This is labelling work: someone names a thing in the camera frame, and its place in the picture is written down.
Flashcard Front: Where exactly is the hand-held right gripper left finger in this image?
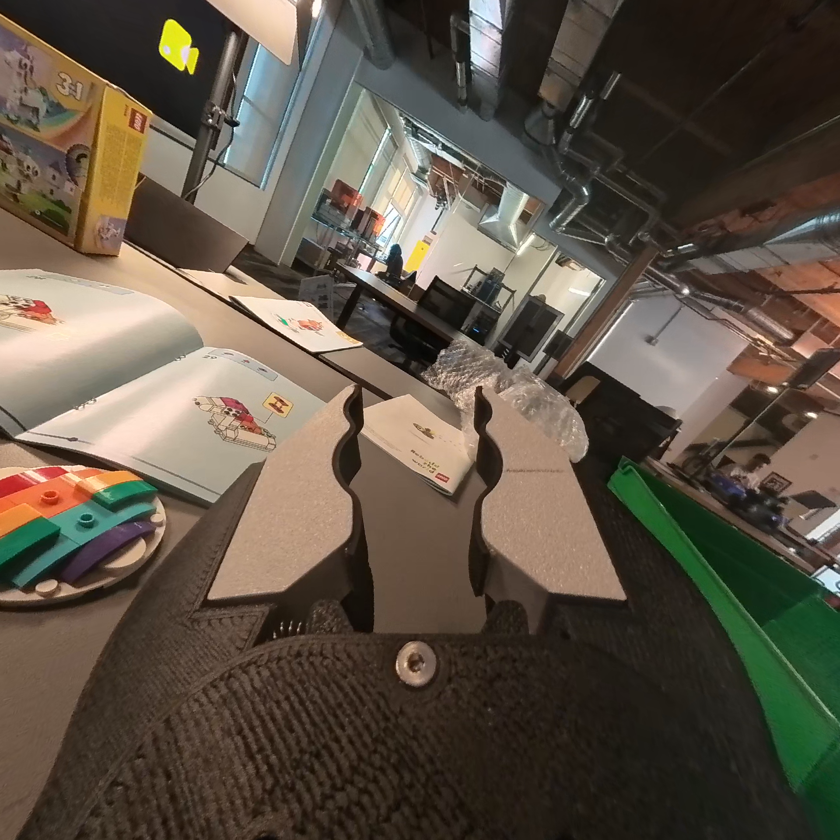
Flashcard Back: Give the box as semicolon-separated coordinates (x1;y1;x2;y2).
205;384;375;608

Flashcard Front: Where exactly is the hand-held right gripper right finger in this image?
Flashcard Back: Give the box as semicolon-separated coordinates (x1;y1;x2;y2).
467;385;629;603

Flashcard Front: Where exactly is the rainbow lego round base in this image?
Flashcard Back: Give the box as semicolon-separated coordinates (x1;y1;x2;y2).
0;465;169;611

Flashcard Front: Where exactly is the yellow lego set box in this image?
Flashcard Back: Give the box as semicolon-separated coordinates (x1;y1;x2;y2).
0;14;153;257

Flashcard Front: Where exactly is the clear bubble wrap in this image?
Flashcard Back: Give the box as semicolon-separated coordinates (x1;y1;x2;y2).
422;344;589;462

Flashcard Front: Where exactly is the small white leaflet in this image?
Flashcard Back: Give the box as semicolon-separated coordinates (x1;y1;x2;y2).
360;394;483;497

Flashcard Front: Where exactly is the green plastic bin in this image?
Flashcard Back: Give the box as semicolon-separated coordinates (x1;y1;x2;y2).
607;456;840;840

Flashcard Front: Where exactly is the white instruction leaflet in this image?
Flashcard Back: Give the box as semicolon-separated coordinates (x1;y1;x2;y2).
230;295;364;355

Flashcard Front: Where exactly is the open blue instruction booklet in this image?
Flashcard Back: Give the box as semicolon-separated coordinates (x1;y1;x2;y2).
0;269;329;506

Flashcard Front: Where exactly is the grey metal cabinet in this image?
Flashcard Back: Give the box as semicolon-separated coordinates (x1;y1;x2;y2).
504;294;567;370

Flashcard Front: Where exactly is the dark long table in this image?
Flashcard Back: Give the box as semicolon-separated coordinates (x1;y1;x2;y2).
335;262;480;375

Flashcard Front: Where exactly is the black screen stand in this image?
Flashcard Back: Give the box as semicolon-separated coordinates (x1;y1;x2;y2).
125;29;253;273

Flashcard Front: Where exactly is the black screen with yellow icon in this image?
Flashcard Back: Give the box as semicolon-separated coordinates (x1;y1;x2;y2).
0;0;277;191

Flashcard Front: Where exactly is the long silver ceiling duct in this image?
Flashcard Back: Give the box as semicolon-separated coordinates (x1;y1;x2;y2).
656;209;840;296

